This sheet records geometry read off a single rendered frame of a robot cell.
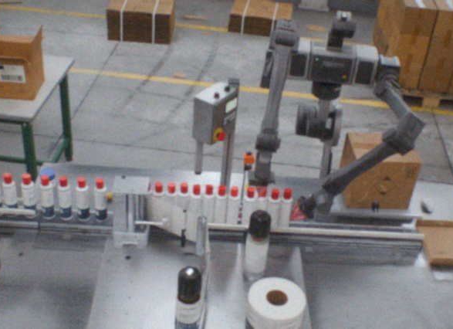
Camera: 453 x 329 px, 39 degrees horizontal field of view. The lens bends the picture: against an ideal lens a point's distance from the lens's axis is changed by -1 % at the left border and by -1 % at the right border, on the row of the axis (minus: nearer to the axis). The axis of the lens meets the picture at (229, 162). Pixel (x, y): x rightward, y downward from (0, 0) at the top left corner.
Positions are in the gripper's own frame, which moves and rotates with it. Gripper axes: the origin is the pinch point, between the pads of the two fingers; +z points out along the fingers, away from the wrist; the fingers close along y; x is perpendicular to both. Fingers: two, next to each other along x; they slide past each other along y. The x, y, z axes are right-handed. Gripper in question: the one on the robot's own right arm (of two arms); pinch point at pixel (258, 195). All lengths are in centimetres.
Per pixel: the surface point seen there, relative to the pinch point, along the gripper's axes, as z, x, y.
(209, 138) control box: -13.0, 18.3, -19.8
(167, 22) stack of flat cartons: 81, 404, -62
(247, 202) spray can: 15.8, 17.2, -2.5
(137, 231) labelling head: 25, 6, -47
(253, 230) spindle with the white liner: 8.1, -11.0, -1.8
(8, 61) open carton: 12, 135, -134
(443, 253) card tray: 36, 15, 85
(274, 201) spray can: 14.7, 17.2, 8.6
